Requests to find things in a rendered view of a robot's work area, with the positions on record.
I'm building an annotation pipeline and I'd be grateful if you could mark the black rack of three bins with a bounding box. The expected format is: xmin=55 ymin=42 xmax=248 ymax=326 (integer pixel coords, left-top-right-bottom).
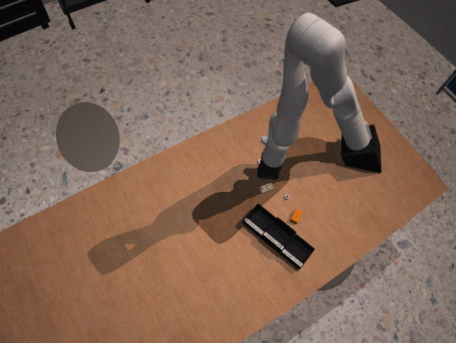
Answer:
xmin=242 ymin=203 xmax=314 ymax=269

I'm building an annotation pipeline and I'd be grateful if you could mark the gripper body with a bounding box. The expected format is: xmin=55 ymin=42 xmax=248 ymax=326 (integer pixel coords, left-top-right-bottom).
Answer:
xmin=257 ymin=135 xmax=286 ymax=180

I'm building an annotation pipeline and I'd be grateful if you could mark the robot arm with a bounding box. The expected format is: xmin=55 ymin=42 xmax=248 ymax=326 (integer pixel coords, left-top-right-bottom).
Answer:
xmin=265 ymin=13 xmax=372 ymax=159

